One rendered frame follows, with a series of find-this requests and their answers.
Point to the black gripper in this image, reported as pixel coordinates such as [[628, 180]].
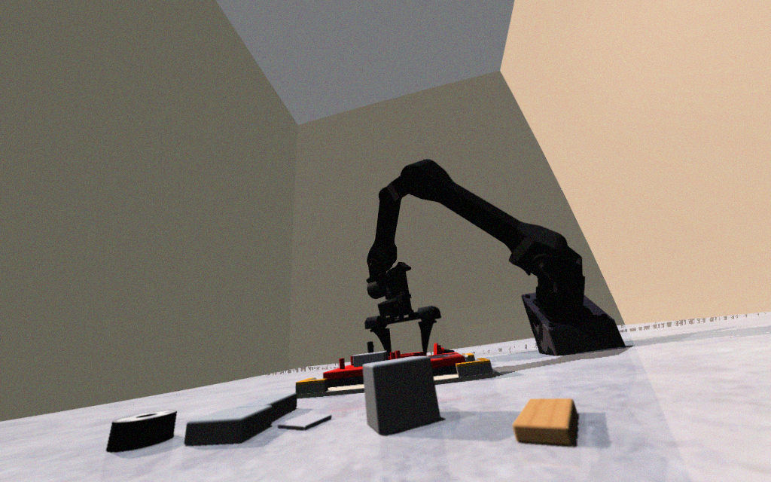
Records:
[[378, 324]]

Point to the black toy tyre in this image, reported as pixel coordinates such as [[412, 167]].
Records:
[[141, 430]]

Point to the tan wooden block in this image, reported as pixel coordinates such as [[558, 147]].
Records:
[[547, 421]]

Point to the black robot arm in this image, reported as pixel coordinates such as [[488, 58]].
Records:
[[536, 249]]

